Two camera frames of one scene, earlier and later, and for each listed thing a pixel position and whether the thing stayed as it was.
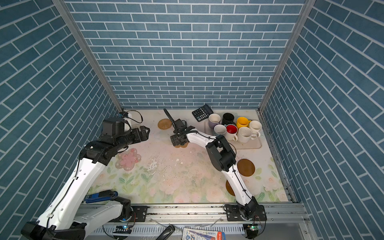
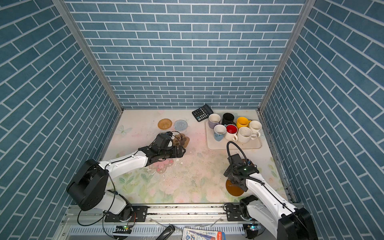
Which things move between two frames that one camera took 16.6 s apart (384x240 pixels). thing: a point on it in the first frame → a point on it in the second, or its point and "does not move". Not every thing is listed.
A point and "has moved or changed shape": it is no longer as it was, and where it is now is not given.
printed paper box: (192, 234) does not move
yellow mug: (242, 122) does not move
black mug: (228, 119) does not move
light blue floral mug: (220, 129) does not move
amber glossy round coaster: (229, 188) does not move
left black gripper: (144, 135) → (175, 154)
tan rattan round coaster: (164, 124) does not move
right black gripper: (174, 139) → (229, 172)
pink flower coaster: (127, 160) has moved or changed shape
